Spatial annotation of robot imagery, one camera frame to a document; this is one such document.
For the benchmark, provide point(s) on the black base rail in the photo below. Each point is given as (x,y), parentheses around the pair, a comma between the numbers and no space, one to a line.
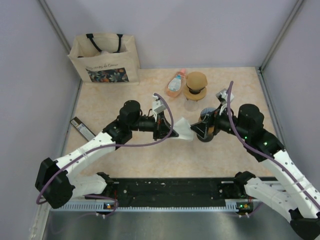
(190,192)

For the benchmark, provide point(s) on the dark carafe with red lid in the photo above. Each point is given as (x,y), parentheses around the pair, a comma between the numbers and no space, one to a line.
(205,139)

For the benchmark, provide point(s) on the clear glass carafe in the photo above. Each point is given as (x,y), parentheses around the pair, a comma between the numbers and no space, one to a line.
(191,105)

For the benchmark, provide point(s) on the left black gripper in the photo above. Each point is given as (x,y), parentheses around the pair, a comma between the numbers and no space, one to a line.
(161,127)

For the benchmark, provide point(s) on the pink detergent bottle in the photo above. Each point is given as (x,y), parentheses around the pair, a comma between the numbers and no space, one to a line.
(175,85)

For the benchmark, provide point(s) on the white paper sheet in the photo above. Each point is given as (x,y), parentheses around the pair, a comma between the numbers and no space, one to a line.
(183,129)

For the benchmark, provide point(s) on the small black barcode box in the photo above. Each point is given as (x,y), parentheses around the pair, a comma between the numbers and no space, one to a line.
(82,129)

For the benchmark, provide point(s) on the beige canvas tote bag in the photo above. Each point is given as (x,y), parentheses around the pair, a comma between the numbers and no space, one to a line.
(106,58)

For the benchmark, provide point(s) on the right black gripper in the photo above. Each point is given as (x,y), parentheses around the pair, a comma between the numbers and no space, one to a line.
(217,117)

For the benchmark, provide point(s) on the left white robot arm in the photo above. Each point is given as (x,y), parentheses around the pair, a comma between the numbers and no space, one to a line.
(57,180)

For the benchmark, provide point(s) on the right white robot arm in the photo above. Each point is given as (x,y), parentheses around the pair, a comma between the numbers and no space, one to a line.
(299,204)

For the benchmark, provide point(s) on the brown paper coffee filter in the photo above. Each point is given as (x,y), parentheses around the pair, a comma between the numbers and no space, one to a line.
(196,81)

